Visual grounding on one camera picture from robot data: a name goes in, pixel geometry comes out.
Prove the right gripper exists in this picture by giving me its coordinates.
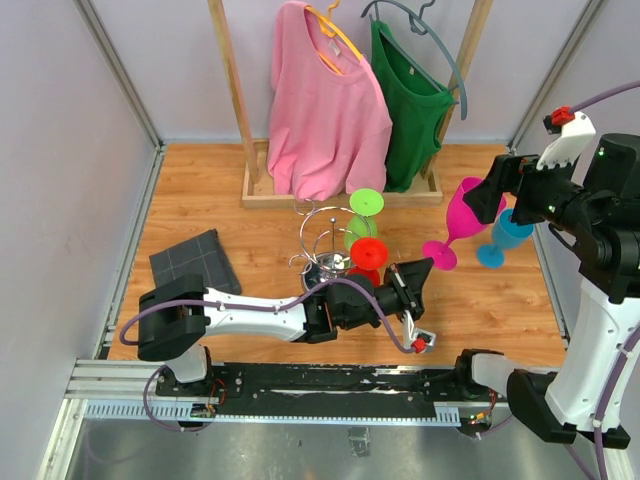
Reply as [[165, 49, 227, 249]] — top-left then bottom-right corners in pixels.
[[463, 147, 604, 235]]

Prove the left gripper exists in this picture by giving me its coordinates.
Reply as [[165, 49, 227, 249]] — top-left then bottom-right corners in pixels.
[[342, 258, 434, 332]]

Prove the pink wine glass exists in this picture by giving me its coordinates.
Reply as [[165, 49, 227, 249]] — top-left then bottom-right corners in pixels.
[[422, 177, 488, 271]]

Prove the blue wine glass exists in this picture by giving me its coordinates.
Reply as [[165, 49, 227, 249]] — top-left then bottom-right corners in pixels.
[[476, 209, 534, 269]]

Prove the red wine glass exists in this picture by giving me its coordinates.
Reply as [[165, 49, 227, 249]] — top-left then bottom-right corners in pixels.
[[348, 237, 389, 287]]

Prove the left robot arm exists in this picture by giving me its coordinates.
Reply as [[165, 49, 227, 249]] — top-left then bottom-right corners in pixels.
[[120, 258, 435, 396]]

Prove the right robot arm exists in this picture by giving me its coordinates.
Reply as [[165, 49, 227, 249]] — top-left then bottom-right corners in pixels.
[[452, 133, 639, 449]]

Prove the green wine glass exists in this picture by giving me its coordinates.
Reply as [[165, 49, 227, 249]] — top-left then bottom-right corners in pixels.
[[344, 188, 384, 250]]

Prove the chrome wine glass rack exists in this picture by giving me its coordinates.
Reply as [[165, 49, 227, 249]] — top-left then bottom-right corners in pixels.
[[288, 199, 378, 291]]

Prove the wooden clothes rack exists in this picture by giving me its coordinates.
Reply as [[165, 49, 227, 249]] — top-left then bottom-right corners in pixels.
[[208, 1, 493, 209]]

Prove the green tank top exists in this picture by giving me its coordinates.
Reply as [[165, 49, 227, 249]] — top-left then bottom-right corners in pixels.
[[370, 20, 453, 193]]

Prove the pink t-shirt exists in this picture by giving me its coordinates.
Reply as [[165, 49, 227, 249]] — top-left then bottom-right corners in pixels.
[[267, 1, 392, 201]]

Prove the dark grey checked cloth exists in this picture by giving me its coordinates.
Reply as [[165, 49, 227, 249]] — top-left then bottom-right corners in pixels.
[[149, 229, 242, 295]]

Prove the orange clothes hanger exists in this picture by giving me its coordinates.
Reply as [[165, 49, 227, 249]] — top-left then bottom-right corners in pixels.
[[304, 1, 364, 77]]

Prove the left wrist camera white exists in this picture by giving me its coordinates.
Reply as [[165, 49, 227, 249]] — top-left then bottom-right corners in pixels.
[[401, 310, 436, 354]]

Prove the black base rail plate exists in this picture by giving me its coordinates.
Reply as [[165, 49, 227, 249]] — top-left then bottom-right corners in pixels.
[[155, 363, 500, 422]]

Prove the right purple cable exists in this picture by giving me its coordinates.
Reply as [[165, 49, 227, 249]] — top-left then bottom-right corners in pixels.
[[469, 80, 640, 480]]

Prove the purple cable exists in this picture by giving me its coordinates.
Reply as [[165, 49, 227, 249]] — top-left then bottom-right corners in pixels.
[[469, 80, 640, 480], [117, 277, 416, 434]]

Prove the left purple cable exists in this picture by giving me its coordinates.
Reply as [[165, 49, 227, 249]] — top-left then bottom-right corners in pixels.
[[117, 277, 416, 434]]

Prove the grey slotted cable duct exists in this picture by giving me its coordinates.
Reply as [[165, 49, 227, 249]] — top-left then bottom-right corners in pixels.
[[82, 400, 461, 428]]

